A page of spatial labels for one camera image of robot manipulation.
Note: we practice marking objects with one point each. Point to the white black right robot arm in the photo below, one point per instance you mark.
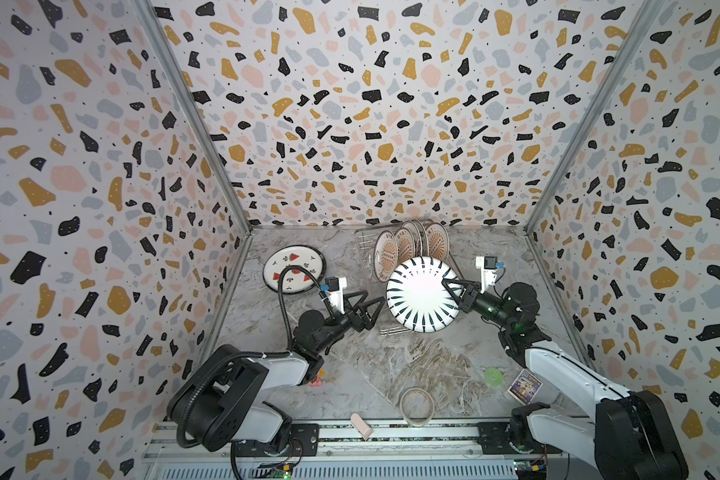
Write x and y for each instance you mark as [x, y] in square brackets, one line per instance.
[626, 435]

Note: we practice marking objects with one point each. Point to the aluminium corner post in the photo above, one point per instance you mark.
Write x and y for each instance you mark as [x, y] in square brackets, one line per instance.
[642, 22]
[145, 12]

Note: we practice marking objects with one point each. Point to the pink toy figure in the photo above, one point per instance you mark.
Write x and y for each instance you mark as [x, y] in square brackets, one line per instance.
[317, 381]

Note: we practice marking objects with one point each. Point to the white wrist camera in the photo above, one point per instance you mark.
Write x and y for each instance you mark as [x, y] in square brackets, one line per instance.
[487, 266]
[333, 290]

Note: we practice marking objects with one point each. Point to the green round lid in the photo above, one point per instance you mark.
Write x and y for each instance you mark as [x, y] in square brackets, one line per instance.
[493, 377]

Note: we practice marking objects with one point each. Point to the orange sunburst plate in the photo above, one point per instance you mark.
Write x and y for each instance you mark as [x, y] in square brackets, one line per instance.
[406, 245]
[384, 257]

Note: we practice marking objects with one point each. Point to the aluminium corner post left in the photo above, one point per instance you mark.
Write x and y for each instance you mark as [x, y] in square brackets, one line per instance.
[145, 12]

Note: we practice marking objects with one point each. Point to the pink eraser block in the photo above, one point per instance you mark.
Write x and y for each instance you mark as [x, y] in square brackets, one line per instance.
[362, 427]

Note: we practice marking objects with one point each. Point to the aluminium corner post right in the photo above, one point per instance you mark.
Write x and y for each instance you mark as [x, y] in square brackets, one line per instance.
[642, 22]

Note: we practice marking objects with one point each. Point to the white striped plate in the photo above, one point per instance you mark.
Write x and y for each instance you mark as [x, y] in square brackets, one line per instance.
[417, 298]

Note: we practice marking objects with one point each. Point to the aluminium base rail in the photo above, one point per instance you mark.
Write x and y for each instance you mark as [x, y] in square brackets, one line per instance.
[452, 448]

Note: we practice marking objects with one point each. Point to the colourful card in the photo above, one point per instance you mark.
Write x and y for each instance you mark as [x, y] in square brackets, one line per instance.
[525, 387]

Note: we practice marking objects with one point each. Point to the watermelon pattern plate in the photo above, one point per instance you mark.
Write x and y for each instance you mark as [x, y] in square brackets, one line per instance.
[308, 262]

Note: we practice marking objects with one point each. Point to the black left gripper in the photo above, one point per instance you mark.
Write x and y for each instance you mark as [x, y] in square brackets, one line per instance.
[358, 323]

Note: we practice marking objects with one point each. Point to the orange sunburst plate front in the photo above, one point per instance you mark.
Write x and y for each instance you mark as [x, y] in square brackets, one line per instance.
[384, 257]

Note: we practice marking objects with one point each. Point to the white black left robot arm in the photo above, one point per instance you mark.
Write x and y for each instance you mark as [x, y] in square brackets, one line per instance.
[220, 404]

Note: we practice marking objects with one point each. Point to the stainless wire dish rack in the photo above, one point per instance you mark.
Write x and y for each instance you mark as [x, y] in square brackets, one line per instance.
[365, 240]

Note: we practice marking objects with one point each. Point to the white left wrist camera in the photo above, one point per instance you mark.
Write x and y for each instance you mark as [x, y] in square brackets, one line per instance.
[333, 290]

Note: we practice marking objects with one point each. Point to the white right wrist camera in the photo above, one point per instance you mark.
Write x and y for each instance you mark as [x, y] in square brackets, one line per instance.
[487, 266]

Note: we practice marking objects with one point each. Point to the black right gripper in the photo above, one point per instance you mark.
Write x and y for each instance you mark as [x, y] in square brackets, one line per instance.
[473, 298]

